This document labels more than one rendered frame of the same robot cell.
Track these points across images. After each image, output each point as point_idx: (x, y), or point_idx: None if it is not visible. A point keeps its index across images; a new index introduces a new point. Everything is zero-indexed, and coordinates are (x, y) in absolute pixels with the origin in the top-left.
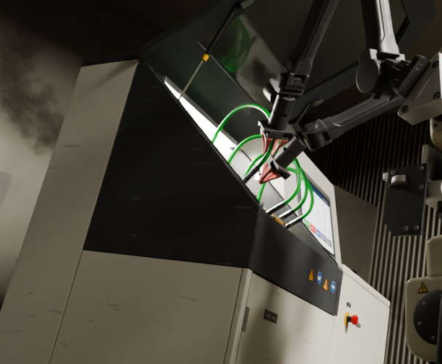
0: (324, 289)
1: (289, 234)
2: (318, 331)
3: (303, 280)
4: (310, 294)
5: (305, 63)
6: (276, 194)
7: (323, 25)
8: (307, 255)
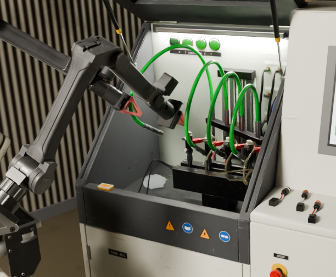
0: (204, 238)
1: (119, 197)
2: (205, 273)
3: (157, 230)
4: (175, 241)
5: (59, 70)
6: (272, 109)
7: (28, 53)
8: (155, 210)
